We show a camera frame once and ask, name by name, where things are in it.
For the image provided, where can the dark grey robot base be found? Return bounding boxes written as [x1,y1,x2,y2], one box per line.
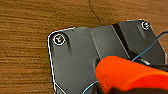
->
[48,19,167,94]

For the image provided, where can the thin blue cable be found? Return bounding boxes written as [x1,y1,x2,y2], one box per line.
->
[81,30,168,94]

